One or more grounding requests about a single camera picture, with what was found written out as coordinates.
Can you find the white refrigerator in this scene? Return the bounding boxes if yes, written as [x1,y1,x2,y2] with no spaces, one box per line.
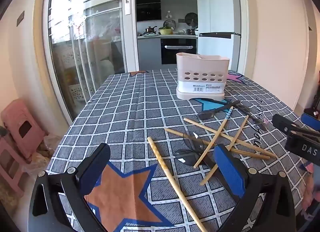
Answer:
[196,0,242,72]

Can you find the grey checked tablecloth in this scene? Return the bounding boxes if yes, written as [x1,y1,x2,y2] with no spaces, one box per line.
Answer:
[46,69,312,232]

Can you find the black built-in oven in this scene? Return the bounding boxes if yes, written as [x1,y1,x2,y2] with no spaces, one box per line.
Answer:
[160,38,197,65]

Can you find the thick wooden chopstick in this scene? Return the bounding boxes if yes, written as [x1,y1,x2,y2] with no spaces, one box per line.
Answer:
[147,137,208,232]

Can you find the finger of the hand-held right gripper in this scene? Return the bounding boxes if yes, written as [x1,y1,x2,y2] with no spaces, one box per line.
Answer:
[301,113,320,132]
[272,114,308,135]

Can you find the blue patterned wooden chopstick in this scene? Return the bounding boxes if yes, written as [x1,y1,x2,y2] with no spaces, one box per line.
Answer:
[194,106,234,168]

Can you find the sliding glass door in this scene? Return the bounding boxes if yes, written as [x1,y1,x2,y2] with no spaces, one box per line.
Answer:
[42,0,137,125]

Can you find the beige plastic utensil holder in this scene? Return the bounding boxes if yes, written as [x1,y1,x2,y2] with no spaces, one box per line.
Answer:
[176,52,225,101]

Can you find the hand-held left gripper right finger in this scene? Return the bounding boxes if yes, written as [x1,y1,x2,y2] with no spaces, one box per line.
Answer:
[214,144,297,232]

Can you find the black range hood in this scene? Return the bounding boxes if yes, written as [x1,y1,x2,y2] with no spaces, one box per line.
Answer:
[136,0,162,21]

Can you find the plain wooden chopstick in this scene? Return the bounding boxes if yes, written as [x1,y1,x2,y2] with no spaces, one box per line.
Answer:
[164,128,271,160]
[183,118,277,158]
[200,115,249,186]

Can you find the grey kitchen base cabinet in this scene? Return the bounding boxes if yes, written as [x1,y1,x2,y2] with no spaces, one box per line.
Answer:
[137,37,162,71]

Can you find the pink plastic stool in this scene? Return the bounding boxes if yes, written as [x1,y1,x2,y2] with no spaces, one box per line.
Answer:
[1,98,47,165]
[0,135,28,197]

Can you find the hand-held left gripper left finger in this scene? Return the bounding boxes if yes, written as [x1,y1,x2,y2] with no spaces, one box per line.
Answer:
[27,142,112,232]

